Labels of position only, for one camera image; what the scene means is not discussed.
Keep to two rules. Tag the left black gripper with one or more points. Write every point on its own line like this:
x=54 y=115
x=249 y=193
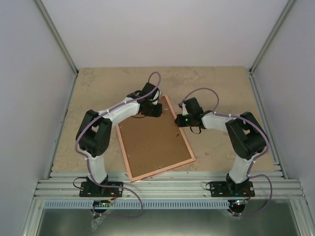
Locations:
x=157 y=112

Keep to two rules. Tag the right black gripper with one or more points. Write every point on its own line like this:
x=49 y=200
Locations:
x=180 y=123

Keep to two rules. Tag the red wooden picture frame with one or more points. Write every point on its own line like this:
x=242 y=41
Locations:
x=189 y=155

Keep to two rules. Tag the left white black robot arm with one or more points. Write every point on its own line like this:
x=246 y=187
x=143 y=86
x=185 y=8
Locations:
x=93 y=136

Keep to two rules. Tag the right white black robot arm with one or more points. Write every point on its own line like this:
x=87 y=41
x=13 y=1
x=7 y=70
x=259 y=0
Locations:
x=248 y=139

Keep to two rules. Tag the clear plastic bag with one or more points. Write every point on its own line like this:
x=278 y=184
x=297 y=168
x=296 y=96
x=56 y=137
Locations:
x=96 y=221

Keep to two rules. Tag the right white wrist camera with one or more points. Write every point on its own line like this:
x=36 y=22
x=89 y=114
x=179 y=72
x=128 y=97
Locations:
x=183 y=108

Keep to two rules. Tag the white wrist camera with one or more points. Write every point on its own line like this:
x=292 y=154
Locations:
x=183 y=108
x=156 y=97

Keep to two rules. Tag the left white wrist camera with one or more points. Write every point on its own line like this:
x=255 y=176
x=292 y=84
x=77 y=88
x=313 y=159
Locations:
x=156 y=97

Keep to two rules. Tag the brown frame backing board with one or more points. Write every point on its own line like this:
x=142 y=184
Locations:
x=155 y=142

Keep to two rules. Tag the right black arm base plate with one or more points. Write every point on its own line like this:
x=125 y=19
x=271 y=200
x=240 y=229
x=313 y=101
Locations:
x=219 y=189

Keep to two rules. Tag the aluminium rail platform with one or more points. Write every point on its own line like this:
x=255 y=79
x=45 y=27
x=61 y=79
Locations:
x=173 y=186

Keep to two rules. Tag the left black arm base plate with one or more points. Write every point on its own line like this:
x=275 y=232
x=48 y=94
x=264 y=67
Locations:
x=87 y=188

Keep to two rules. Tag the light blue cable duct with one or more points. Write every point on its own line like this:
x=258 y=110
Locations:
x=135 y=204

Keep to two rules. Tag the left aluminium corner post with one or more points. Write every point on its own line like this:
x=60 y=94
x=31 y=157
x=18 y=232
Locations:
x=51 y=26

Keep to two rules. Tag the aluminium corner post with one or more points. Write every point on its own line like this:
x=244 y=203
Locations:
x=272 y=35
x=51 y=26

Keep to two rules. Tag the right aluminium corner post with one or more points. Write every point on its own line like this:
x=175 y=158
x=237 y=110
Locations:
x=272 y=35

